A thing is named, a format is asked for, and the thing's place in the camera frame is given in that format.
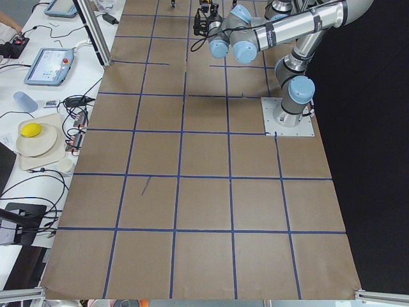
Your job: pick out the blue teach pendant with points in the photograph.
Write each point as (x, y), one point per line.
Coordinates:
(50, 67)
(61, 8)

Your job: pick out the white paper cup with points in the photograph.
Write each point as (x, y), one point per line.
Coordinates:
(66, 166)

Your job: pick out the yellow lemon toy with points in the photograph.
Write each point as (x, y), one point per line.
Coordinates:
(31, 130)

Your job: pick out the aluminium frame post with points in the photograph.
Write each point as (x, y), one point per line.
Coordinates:
(94, 31)

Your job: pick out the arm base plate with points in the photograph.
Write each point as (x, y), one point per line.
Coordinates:
(278, 122)

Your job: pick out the beige plate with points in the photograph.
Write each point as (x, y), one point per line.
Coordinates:
(37, 145)

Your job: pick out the black electronics box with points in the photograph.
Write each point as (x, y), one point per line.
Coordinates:
(14, 49)

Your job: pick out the black power adapter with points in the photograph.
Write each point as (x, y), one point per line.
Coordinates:
(110, 19)

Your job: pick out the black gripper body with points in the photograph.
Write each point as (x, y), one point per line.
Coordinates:
(208, 7)

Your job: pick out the light blue cup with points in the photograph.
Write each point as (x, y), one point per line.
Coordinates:
(25, 102)

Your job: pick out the beige tray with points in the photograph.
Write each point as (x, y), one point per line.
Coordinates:
(55, 154)

